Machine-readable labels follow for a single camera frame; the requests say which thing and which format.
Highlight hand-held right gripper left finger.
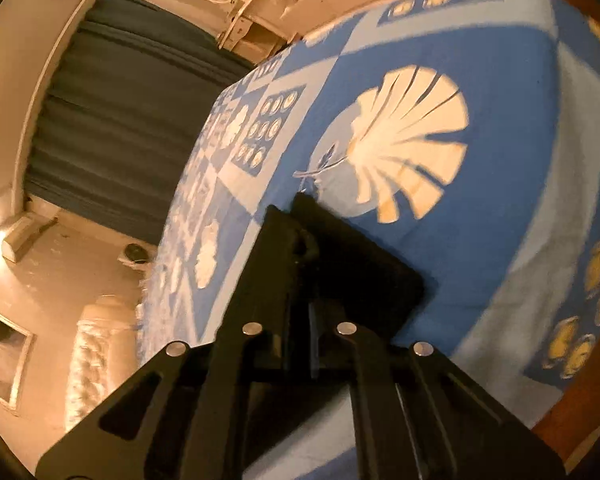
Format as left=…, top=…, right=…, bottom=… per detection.
left=35, top=204, right=315, bottom=480

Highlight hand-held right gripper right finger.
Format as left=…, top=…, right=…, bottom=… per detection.
left=312, top=302, right=567, bottom=480

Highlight black pants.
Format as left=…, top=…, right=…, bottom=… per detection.
left=291, top=193, right=427, bottom=333

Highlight round dark device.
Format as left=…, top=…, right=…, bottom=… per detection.
left=117, top=241, right=154, bottom=266

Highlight cream tufted bed headboard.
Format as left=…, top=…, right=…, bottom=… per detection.
left=66, top=294, right=146, bottom=433

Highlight dark grey curtain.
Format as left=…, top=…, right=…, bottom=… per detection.
left=25, top=0, right=255, bottom=247

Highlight blue shell print blanket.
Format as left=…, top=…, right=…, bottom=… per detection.
left=135, top=0, right=600, bottom=480

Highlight white wardrobe with oval mirror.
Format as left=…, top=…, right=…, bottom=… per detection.
left=167, top=0, right=486, bottom=58

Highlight white wall air conditioner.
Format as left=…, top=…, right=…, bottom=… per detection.
left=1, top=214, right=58, bottom=263

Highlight framed wall picture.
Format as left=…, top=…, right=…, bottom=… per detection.
left=0, top=299, right=35, bottom=411

